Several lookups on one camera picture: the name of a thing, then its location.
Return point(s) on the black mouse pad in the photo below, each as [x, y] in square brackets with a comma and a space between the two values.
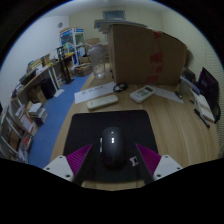
[90, 126]

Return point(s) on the black computer mouse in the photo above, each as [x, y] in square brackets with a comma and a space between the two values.
[113, 146]

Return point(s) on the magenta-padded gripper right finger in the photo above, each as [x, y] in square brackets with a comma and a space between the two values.
[166, 166]

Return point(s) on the large brown cardboard box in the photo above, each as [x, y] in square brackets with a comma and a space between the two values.
[140, 55]

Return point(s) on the white printed paper sheet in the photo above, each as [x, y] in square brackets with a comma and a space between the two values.
[93, 91]

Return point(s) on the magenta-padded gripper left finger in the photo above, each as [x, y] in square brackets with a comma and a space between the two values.
[60, 166]

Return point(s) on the shelf unit with books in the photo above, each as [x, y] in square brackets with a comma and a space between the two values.
[16, 133]

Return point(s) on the black marker pen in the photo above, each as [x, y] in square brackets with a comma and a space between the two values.
[202, 118]

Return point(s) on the black office chair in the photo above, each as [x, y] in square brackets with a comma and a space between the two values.
[209, 85]

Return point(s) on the cluttered wooden side desk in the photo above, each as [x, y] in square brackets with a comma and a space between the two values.
[36, 75]

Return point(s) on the clear glass jar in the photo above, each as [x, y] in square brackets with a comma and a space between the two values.
[98, 60]

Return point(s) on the small open cardboard box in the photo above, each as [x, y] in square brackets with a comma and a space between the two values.
[83, 70]

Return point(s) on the blue and white cabinet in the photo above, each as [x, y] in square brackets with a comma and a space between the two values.
[71, 40]

